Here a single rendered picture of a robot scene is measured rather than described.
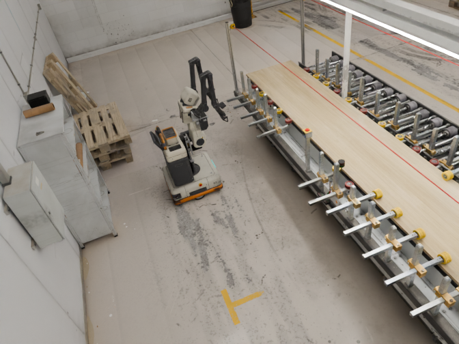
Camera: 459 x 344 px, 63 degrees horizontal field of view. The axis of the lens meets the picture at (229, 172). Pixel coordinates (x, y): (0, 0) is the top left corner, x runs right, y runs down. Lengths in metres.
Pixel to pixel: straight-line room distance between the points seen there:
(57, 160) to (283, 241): 2.52
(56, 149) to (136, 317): 1.84
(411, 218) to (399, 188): 0.36
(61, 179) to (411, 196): 3.38
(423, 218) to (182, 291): 2.39
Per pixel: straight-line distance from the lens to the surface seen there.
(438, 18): 2.62
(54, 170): 4.22
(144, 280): 4.32
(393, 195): 3.56
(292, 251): 4.21
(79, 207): 4.52
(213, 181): 4.78
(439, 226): 3.40
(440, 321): 3.15
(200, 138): 4.61
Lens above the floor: 3.35
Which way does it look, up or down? 40 degrees down
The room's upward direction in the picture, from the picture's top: 11 degrees counter-clockwise
